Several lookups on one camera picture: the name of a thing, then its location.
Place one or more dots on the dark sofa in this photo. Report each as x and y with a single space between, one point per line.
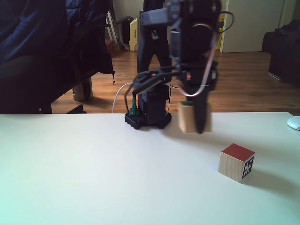
28 84

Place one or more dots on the wooden cube with red face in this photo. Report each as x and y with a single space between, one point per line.
230 166

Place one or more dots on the dark blue jacket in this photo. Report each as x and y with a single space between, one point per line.
51 28

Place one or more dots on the wooden cube with green face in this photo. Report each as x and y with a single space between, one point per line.
186 118

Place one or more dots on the white door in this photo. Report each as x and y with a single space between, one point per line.
253 25

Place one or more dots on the yellow sign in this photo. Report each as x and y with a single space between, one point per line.
220 30

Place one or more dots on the pale yellow appliance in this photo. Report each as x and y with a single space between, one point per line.
134 34

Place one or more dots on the green circuit board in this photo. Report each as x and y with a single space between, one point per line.
134 109

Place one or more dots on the white round object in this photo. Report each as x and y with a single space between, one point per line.
294 123

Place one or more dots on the dark armchair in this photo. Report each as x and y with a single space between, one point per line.
284 54

